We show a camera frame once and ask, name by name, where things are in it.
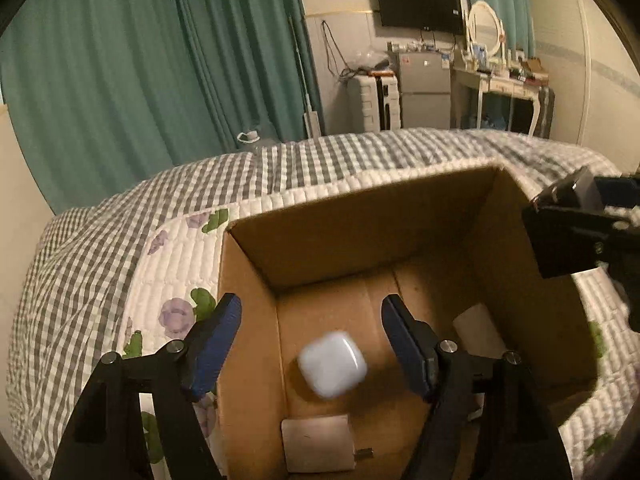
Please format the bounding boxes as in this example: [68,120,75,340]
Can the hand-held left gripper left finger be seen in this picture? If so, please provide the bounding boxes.
[50,293,243,480]

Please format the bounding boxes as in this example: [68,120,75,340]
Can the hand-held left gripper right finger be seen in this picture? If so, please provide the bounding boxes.
[381,294,574,480]

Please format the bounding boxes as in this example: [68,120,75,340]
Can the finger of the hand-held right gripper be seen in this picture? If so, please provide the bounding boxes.
[530,166,640,209]
[521,205,640,281]

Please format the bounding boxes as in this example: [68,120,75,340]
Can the white earbud case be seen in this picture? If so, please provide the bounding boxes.
[297,329,369,401]

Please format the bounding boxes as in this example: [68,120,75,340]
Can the brown cardboard box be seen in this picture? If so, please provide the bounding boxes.
[216,163,602,480]

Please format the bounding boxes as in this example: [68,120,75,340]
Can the white dressing table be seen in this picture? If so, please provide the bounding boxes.
[451,64,552,137]

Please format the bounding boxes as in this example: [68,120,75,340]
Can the clutter of small table things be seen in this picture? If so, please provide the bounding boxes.
[504,49,549,84]

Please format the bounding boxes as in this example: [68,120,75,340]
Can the checked floral quilt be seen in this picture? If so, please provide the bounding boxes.
[5,127,637,480]

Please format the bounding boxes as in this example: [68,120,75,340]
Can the grey small fridge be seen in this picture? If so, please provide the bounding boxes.
[396,49,454,129]

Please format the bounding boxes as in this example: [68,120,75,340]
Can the white oval mirror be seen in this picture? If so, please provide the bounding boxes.
[464,0,506,59]

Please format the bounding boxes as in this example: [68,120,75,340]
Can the white suitcase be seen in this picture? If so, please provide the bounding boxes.
[347,73,402,134]

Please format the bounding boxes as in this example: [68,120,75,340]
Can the flat mop with pole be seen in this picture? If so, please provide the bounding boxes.
[288,14,322,139]

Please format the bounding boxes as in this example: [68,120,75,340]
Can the clear plastic bag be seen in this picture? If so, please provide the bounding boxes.
[349,49,392,77]

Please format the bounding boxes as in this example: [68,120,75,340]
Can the wide green curtain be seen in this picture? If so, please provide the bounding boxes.
[0,0,322,214]

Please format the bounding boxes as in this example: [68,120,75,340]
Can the black wall television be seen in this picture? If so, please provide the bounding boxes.
[374,0,464,36]

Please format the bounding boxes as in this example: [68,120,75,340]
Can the black wall cable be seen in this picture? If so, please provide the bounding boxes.
[321,19,352,82]

